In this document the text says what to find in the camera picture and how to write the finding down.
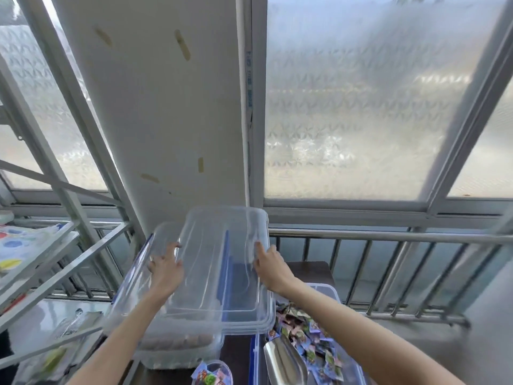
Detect frosted glass sliding window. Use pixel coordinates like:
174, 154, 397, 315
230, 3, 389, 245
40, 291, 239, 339
249, 0, 513, 230

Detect steel railing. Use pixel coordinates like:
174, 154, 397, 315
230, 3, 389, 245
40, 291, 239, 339
268, 228, 513, 328

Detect person's right hand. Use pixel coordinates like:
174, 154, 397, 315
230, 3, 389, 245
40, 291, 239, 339
253, 241, 297, 295

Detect clear plastic box lid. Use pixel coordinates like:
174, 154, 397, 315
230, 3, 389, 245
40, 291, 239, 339
161, 206, 277, 335

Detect person's left hand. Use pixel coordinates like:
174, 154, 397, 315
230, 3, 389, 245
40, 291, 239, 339
147, 242, 185, 302

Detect clear plastic storage box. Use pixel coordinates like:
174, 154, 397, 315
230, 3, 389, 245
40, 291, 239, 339
103, 221, 226, 370

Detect clear plastic bags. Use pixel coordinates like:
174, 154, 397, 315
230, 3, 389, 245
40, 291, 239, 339
11, 308, 106, 385

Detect blue-rimmed clear plastic bin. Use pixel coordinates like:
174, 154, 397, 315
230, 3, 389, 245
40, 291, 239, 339
248, 282, 366, 385

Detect person's right forearm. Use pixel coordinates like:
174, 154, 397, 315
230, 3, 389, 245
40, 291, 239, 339
277, 281, 467, 385

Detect colourful spotted packet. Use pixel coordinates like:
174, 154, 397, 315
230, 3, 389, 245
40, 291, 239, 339
0, 224, 67, 274

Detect pile of colourful candy packets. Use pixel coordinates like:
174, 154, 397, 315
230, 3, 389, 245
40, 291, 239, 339
268, 301, 346, 385

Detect person's left forearm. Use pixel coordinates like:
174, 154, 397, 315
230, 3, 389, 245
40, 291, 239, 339
66, 286, 182, 385

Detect grey metal shelf rack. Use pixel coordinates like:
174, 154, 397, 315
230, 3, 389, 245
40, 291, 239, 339
0, 56, 135, 371

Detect small clear cup with candies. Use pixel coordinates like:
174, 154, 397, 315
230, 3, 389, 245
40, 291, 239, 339
191, 359, 234, 385

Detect frosted glass window with bars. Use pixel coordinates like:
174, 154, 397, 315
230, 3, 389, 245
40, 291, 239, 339
0, 0, 125, 207

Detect metal scoop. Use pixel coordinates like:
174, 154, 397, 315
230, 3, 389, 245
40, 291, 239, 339
263, 336, 309, 385

